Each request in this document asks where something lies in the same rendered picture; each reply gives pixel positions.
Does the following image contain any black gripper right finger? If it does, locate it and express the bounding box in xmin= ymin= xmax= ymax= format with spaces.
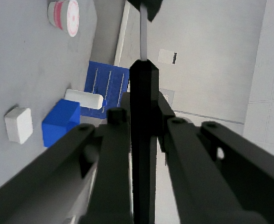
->
xmin=157 ymin=91 xmax=274 ymax=224

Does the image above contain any blue open bin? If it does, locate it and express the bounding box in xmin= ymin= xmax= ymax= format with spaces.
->
xmin=41 ymin=99 xmax=80 ymax=148

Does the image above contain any white and pink yogurt cup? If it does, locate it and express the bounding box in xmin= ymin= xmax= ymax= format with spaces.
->
xmin=48 ymin=0 xmax=79 ymax=37

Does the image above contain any small white block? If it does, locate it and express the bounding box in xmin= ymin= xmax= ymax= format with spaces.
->
xmin=4 ymin=107 xmax=32 ymax=144

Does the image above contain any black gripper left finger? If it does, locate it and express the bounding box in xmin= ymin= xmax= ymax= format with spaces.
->
xmin=0 ymin=92 xmax=133 ymax=224

